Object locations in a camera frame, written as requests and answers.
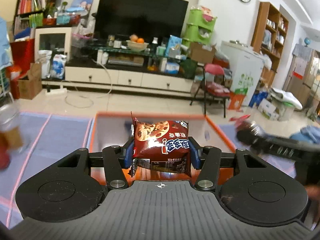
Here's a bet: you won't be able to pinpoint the clear glass jar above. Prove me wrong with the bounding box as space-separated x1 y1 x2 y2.
1 98 29 155

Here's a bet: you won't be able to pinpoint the white mini fridge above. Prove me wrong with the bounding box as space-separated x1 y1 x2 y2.
220 41 264 106

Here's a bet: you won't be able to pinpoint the wooden bookshelf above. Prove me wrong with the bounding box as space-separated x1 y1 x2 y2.
251 2 289 87

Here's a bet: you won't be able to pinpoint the black television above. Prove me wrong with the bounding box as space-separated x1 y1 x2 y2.
95 0 188 42

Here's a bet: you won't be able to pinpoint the red folding chair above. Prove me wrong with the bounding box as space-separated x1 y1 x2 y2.
190 63 230 118

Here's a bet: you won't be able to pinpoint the white small cabinet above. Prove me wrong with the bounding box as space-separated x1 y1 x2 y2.
34 25 72 61

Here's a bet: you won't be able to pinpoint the red soda can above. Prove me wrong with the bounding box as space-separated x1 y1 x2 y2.
0 134 10 170

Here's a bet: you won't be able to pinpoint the orange storage box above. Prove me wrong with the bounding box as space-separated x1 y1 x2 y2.
89 113 235 185

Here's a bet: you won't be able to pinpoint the green stacking bins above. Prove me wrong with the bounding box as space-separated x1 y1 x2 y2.
182 5 217 48

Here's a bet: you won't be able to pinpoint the brown chocolate cookie bag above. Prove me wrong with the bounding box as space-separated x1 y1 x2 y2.
129 117 191 177

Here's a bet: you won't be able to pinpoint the blue star paper bag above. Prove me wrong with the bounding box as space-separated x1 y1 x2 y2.
0 18 13 70

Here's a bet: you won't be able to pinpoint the white tv cabinet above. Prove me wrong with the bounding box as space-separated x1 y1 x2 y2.
42 66 193 98

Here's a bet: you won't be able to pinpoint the fruit bowl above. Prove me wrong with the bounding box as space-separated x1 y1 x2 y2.
126 34 149 52

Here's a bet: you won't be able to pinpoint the blue plaid tablecloth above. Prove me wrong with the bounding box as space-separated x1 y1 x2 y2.
1 112 297 228

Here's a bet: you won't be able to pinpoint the red dates clear bag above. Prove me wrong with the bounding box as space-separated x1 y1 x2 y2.
229 114 263 133

